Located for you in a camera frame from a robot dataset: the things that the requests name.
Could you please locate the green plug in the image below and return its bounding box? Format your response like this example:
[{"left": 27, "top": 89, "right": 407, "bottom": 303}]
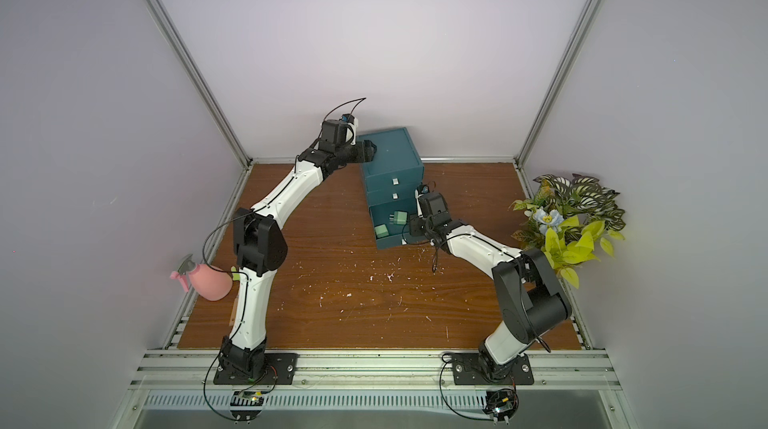
[
  {"left": 391, "top": 211, "right": 409, "bottom": 226},
  {"left": 374, "top": 224, "right": 389, "bottom": 239}
]

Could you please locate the teal drawer cabinet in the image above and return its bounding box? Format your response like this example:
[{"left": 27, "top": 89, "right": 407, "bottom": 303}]
[{"left": 361, "top": 128, "right": 424, "bottom": 250}]

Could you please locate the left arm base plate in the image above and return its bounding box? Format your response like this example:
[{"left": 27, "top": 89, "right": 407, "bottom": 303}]
[{"left": 213, "top": 352, "right": 298, "bottom": 386}]

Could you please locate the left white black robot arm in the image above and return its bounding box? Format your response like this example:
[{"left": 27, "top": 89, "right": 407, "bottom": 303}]
[{"left": 219, "top": 113, "right": 376, "bottom": 379}]

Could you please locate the right circuit board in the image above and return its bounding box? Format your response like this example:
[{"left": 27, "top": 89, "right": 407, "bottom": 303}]
[{"left": 483, "top": 388, "right": 520, "bottom": 424}]

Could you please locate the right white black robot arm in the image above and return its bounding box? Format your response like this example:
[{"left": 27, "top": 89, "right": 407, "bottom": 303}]
[{"left": 411, "top": 186, "right": 572, "bottom": 379}]

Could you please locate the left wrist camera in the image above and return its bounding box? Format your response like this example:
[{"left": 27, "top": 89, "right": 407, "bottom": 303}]
[{"left": 341, "top": 113, "right": 358, "bottom": 145}]

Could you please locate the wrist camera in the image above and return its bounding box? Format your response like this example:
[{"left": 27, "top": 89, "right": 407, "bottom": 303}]
[
  {"left": 415, "top": 184, "right": 430, "bottom": 198},
  {"left": 341, "top": 113, "right": 358, "bottom": 145}
]

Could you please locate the pink watering can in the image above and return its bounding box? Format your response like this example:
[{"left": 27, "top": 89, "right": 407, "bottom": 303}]
[{"left": 170, "top": 254, "right": 233, "bottom": 302}]

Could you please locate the circuit board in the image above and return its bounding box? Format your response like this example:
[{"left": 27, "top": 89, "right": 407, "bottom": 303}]
[
  {"left": 483, "top": 388, "right": 520, "bottom": 424},
  {"left": 229, "top": 390, "right": 265, "bottom": 423}
]

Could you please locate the aluminium front rail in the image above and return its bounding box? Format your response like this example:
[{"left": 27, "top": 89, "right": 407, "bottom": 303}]
[{"left": 129, "top": 349, "right": 621, "bottom": 391}]

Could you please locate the artificial potted plant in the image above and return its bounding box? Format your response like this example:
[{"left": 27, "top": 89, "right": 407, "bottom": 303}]
[{"left": 510, "top": 174, "right": 626, "bottom": 289}]

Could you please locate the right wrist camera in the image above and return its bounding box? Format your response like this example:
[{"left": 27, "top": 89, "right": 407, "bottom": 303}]
[{"left": 415, "top": 184, "right": 430, "bottom": 198}]

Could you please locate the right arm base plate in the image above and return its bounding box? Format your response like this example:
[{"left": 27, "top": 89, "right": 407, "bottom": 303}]
[{"left": 445, "top": 352, "right": 534, "bottom": 386}]

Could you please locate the left circuit board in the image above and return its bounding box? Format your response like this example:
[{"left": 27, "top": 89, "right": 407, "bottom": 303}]
[{"left": 229, "top": 390, "right": 265, "bottom": 423}]

